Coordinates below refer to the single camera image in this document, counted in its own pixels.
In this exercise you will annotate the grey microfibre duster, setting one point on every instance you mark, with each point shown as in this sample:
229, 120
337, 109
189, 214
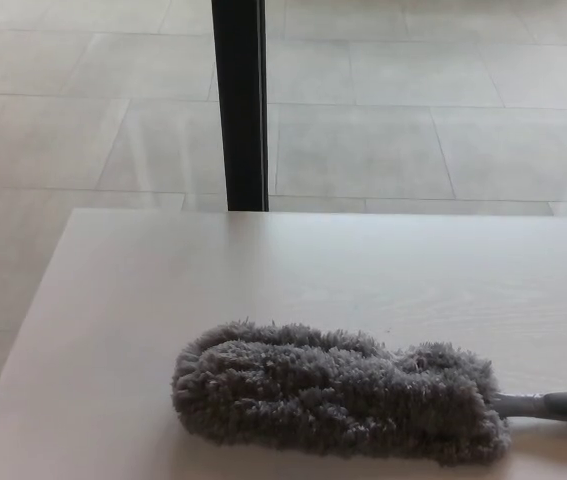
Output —
313, 390

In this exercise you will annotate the black metal window frame post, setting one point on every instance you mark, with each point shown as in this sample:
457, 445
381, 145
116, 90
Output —
241, 100

